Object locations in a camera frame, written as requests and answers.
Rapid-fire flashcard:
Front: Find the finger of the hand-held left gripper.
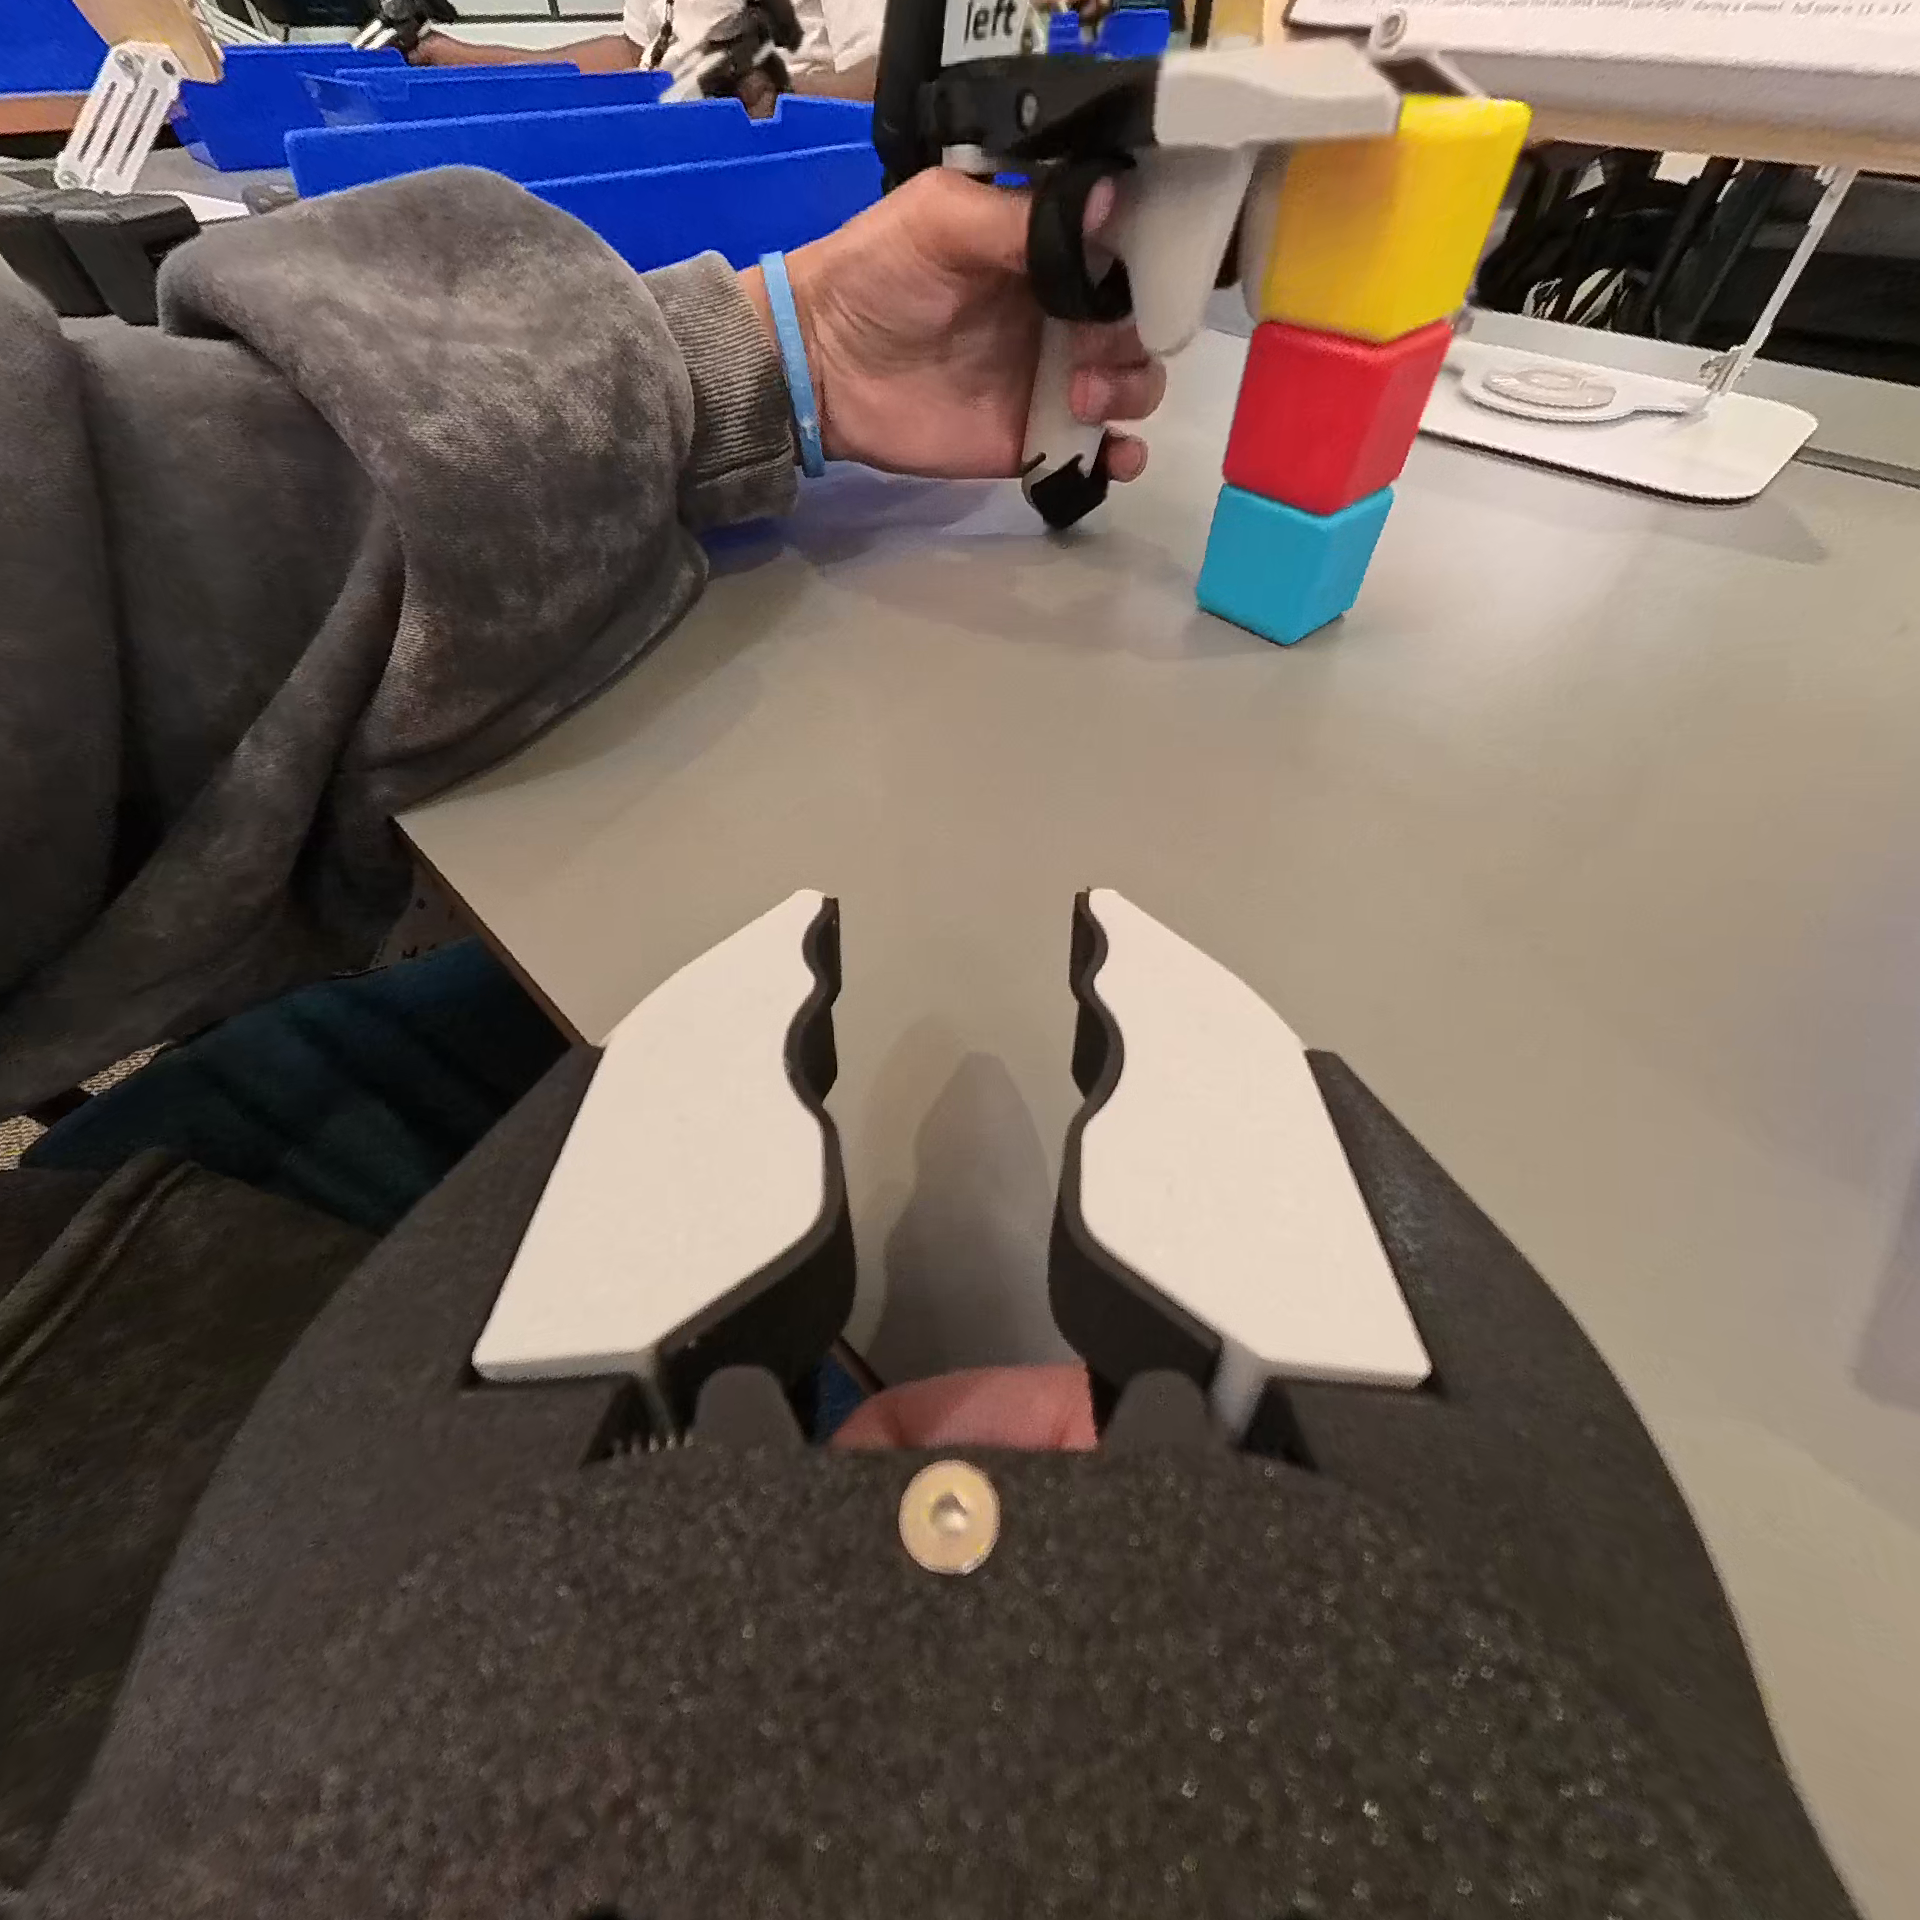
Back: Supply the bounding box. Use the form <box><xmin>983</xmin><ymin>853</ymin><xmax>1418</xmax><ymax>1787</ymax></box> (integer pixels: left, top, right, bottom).
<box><xmin>1127</xmin><ymin>36</ymin><xmax>1408</xmax><ymax>356</ymax></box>
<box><xmin>1237</xmin><ymin>146</ymin><xmax>1295</xmax><ymax>298</ymax></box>

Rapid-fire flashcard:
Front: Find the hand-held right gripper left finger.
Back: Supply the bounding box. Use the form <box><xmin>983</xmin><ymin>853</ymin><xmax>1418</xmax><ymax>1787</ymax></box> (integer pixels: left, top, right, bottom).
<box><xmin>470</xmin><ymin>886</ymin><xmax>859</xmax><ymax>1450</ymax></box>

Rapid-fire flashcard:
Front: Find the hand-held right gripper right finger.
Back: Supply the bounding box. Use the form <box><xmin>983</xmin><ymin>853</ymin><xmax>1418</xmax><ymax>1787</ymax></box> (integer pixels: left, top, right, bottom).
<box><xmin>1047</xmin><ymin>886</ymin><xmax>1434</xmax><ymax>1454</ymax></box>

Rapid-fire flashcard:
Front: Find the yellow cube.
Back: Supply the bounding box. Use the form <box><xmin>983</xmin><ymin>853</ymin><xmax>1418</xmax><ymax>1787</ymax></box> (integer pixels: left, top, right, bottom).
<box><xmin>1260</xmin><ymin>93</ymin><xmax>1531</xmax><ymax>345</ymax></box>

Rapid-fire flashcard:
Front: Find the red cube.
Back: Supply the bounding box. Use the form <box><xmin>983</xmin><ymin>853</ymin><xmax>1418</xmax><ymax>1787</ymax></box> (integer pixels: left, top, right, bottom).
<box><xmin>1223</xmin><ymin>317</ymin><xmax>1456</xmax><ymax>515</ymax></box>

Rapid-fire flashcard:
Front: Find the cyan cube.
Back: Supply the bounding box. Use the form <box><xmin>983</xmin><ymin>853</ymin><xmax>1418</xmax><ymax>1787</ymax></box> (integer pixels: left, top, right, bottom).
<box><xmin>1195</xmin><ymin>483</ymin><xmax>1397</xmax><ymax>649</ymax></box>

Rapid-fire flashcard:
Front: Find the person's left forearm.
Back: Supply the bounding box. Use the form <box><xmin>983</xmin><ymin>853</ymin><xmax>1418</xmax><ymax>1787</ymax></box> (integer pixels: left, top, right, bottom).
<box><xmin>0</xmin><ymin>165</ymin><xmax>798</xmax><ymax>1121</ymax></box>

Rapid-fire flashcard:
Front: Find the grey desk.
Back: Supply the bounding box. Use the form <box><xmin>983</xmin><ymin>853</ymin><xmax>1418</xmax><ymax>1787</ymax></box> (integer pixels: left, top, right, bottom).
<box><xmin>392</xmin><ymin>306</ymin><xmax>1920</xmax><ymax>1920</ymax></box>

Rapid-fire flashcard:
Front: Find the person's left hand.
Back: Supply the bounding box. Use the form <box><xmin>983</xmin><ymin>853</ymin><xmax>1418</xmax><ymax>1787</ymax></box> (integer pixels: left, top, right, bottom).
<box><xmin>784</xmin><ymin>165</ymin><xmax>1167</xmax><ymax>485</ymax></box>

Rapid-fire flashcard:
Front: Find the blue wristband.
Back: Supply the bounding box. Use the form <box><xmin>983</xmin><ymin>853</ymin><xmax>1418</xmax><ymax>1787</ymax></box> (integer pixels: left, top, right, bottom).
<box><xmin>756</xmin><ymin>252</ymin><xmax>830</xmax><ymax>483</ymax></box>

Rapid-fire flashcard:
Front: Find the person's blue jeans leg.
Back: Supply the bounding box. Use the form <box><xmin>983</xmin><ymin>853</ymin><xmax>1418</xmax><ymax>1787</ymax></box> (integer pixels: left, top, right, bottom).
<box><xmin>30</xmin><ymin>938</ymin><xmax>578</xmax><ymax>1231</ymax></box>

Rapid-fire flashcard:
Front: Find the printed instruction sheet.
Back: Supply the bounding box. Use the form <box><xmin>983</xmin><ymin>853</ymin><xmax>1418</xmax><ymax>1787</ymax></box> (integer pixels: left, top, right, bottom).
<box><xmin>1290</xmin><ymin>0</ymin><xmax>1920</xmax><ymax>69</ymax></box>

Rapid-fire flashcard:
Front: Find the black device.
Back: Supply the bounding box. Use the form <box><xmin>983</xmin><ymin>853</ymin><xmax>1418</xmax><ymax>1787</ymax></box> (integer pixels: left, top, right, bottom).
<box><xmin>53</xmin><ymin>195</ymin><xmax>204</xmax><ymax>324</ymax></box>
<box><xmin>0</xmin><ymin>201</ymin><xmax>107</xmax><ymax>317</ymax></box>

